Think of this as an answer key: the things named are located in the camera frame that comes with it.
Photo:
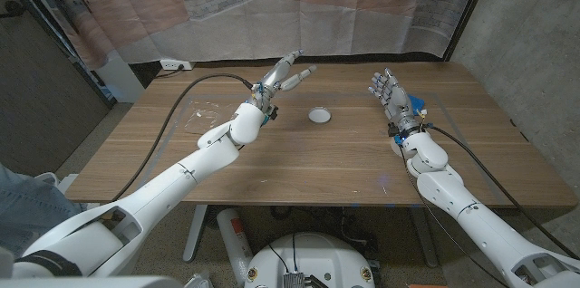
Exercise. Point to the white power strip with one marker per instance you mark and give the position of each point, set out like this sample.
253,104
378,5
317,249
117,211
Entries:
174,64

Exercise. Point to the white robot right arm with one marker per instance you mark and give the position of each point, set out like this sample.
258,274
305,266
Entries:
480,224

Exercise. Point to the clear plastic clamshell container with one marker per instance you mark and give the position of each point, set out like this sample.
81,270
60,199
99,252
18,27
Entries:
204,116

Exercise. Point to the blue flat sponge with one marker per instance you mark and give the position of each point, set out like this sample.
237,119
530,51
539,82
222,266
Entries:
417,103

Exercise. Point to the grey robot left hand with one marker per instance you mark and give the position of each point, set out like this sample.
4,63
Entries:
272,86

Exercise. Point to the white cylinder with orange label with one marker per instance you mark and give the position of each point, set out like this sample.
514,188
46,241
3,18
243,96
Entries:
233,238

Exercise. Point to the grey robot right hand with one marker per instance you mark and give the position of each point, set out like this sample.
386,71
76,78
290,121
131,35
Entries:
399,104

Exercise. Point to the black backdrop stand pole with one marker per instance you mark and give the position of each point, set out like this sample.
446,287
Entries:
59,41
469,12

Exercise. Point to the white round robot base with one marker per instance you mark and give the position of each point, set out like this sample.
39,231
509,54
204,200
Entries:
317,261

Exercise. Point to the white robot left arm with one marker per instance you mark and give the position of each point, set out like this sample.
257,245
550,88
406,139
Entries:
181,179

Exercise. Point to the white round disc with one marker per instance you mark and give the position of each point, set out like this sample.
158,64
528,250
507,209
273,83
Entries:
397,148

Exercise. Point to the person leg in jeans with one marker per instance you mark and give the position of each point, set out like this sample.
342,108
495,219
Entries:
27,206

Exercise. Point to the grey finned module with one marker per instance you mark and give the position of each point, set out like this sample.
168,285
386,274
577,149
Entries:
293,281

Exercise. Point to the printed room backdrop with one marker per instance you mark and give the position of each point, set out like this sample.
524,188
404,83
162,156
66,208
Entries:
272,21

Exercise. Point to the grey table leg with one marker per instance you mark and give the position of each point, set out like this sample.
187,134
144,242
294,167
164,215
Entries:
195,233
426,242

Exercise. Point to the orange flat object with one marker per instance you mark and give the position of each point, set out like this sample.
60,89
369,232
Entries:
426,286

